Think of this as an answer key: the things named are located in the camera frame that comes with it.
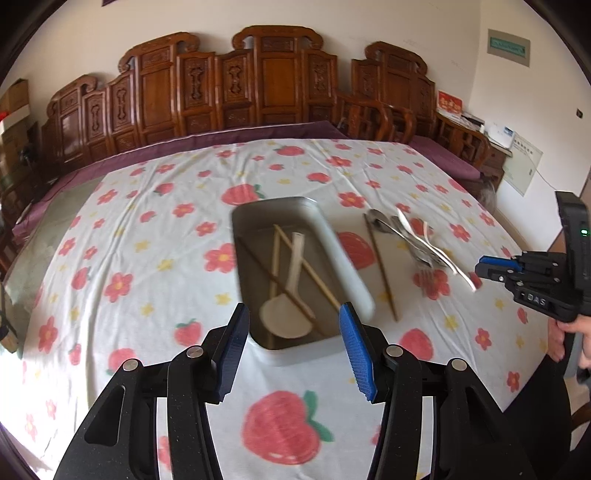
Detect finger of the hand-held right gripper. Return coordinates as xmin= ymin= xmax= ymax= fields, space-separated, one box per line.
xmin=474 ymin=267 xmax=523 ymax=289
xmin=479 ymin=256 xmax=525 ymax=273

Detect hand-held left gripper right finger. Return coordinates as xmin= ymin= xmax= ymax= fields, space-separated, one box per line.
xmin=338 ymin=302 xmax=529 ymax=480

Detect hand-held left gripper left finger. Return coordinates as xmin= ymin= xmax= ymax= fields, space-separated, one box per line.
xmin=53 ymin=302 xmax=252 ymax=480

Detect cream soup spoon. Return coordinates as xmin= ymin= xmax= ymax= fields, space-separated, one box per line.
xmin=259 ymin=232 xmax=312 ymax=339

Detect metal fork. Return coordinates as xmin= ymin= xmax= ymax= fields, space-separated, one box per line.
xmin=392 ymin=226 xmax=444 ymax=283
xmin=421 ymin=220 xmax=446 ymax=264

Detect dark wooden chopstick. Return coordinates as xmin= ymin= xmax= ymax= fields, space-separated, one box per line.
xmin=239 ymin=242 xmax=326 ymax=335
xmin=365 ymin=213 xmax=399 ymax=322

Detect metal spoon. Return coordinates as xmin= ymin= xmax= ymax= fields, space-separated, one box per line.
xmin=368 ymin=209 xmax=432 ymax=268

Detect rectangular metal tray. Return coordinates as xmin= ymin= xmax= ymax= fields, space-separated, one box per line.
xmin=231 ymin=196 xmax=376 ymax=367

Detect person's right hand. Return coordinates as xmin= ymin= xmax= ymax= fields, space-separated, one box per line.
xmin=547 ymin=316 xmax=591 ymax=370

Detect grey fluffy duster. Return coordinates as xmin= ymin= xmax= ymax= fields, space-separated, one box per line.
xmin=478 ymin=180 xmax=502 ymax=208

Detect white electric panel door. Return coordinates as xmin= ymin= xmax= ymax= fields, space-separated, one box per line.
xmin=502 ymin=131 xmax=543 ymax=197

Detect wooden side table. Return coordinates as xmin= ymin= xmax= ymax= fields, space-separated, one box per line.
xmin=436 ymin=113 xmax=509 ymax=185

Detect strawberry flower print tablecloth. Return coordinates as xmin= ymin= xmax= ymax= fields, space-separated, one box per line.
xmin=21 ymin=137 xmax=529 ymax=480

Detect purple armchair seat cushion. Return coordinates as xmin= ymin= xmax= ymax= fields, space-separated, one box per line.
xmin=409 ymin=135 xmax=481 ymax=181

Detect white desk device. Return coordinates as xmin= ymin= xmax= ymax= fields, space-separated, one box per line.
xmin=487 ymin=122 xmax=515 ymax=148

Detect red card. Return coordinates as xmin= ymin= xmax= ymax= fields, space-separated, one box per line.
xmin=437 ymin=90 xmax=462 ymax=116

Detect carved wooden armchair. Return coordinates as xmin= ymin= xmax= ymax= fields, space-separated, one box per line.
xmin=335 ymin=41 xmax=492 ymax=178

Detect wooden block with black band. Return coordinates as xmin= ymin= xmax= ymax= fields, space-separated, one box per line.
xmin=0 ymin=318 xmax=20 ymax=355

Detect carved wooden long sofa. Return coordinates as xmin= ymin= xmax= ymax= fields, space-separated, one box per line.
xmin=39 ymin=25 xmax=352 ymax=185

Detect stacked cardboard boxes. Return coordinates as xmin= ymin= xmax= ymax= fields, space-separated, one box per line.
xmin=0 ymin=117 xmax=40 ymax=176

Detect brown cardboard box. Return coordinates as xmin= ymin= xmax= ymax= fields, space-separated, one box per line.
xmin=0 ymin=78 xmax=31 ymax=116

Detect green wall panel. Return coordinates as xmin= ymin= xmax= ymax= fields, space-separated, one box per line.
xmin=487 ymin=28 xmax=529 ymax=58

